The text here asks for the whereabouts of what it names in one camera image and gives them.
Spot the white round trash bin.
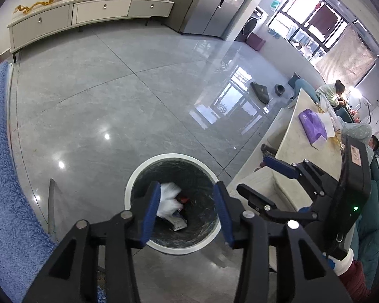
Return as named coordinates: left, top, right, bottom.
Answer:
left=124, top=154, right=228, bottom=255

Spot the white printed packet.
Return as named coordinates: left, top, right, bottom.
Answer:
left=169, top=210, right=189, bottom=232

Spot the grey metal table leg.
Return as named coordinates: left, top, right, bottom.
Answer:
left=47, top=178, right=57, bottom=236

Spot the hanging maroon cloth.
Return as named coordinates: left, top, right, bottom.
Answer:
left=308, top=3, right=340, bottom=43

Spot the silver refrigerator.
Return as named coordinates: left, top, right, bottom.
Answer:
left=162, top=0, right=270, bottom=40

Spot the maroon stool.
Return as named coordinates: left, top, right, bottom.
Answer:
left=246, top=32, right=266, bottom=51

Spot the marble dining table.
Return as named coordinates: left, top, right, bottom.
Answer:
left=275, top=87, right=346, bottom=215

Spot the grey washing machine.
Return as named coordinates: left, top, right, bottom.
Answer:
left=235, top=6, right=267, bottom=43

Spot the white plastic wrapper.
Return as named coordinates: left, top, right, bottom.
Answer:
left=157, top=182, right=183, bottom=218

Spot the white paper sheet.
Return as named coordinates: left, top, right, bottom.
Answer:
left=319, top=110, right=336, bottom=138

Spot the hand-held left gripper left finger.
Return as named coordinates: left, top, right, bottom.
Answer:
left=22, top=181, right=161, bottom=303

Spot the black framed window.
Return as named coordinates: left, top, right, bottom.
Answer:
left=267, top=0, right=349, bottom=54

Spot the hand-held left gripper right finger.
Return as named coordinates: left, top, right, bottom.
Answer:
left=212, top=181, right=346, bottom=303

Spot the purple tissue pack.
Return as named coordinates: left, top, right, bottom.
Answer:
left=298, top=108, right=328, bottom=150

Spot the white tv cabinet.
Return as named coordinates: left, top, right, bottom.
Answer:
left=7, top=0, right=175, bottom=63

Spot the teal sofa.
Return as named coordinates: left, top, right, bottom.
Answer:
left=355, top=158, right=379, bottom=291

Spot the blue terry blanket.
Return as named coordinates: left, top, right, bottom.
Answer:
left=0, top=61, right=106, bottom=303

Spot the teal dining chair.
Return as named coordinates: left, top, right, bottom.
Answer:
left=295, top=78, right=319, bottom=102

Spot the hanging beige cloth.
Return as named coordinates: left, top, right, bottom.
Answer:
left=316, top=23, right=376, bottom=90

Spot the person's right forearm maroon sleeve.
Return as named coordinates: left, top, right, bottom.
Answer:
left=328, top=248, right=371, bottom=303

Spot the gold dragon figurine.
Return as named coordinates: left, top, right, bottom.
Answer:
left=13, top=0, right=67, bottom=15

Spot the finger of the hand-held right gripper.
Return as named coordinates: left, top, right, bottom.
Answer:
left=236, top=183, right=319, bottom=228
left=263, top=155, right=337, bottom=203

